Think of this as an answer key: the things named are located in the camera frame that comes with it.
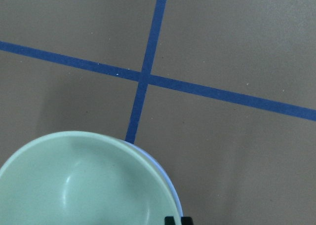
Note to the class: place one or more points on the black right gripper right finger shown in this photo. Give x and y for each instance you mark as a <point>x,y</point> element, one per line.
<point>186,220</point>

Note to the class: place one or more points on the blue bowl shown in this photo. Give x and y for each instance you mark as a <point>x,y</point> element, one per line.
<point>162,173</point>

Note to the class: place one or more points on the green bowl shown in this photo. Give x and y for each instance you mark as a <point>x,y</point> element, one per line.
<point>82,178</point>

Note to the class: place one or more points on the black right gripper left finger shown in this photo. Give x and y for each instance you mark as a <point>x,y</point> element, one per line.
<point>169,220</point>

